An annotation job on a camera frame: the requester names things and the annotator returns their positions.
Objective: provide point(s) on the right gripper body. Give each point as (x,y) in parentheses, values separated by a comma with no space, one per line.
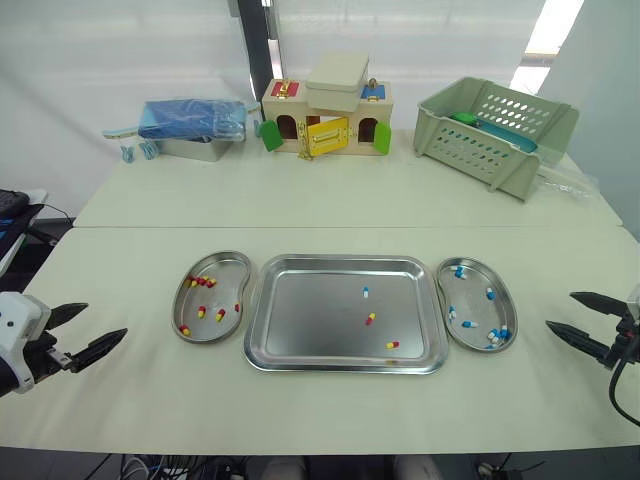
(627,345)

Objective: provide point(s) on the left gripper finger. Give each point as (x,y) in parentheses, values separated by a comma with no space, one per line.
(97,347)
(67,311)

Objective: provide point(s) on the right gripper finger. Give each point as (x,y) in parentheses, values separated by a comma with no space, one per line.
(580,340)
(600,302)

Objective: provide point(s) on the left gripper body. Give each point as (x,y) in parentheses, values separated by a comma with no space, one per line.
(42,357)

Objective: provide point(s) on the steel kidney dish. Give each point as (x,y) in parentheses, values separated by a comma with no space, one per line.
(212,300)
(475,305)

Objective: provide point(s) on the rectangular steel tray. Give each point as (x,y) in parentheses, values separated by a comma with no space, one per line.
(320,325)

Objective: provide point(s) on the clear plastic bag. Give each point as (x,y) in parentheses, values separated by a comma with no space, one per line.
(567,182)

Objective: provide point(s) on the light blue flat stick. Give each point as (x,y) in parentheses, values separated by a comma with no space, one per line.
(120,132)

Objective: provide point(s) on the teal flat box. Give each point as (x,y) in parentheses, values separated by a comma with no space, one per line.
(507,136)

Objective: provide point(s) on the pale green plastic basket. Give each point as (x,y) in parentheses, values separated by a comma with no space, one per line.
(475,150)

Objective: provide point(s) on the white rectangular tin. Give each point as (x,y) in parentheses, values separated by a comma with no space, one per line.
(195,149)

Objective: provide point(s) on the robot body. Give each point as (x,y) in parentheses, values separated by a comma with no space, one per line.
(275,470)

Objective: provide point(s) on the green round lid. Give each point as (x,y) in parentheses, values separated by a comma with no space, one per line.
(464,119)

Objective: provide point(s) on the blue plastic-wrapped pack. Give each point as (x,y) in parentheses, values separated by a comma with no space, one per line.
(192,117)

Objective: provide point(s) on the wooden toy house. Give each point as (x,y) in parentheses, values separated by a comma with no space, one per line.
(330,132)

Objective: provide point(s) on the cream lidded box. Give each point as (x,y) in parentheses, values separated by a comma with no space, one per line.
(337,80)

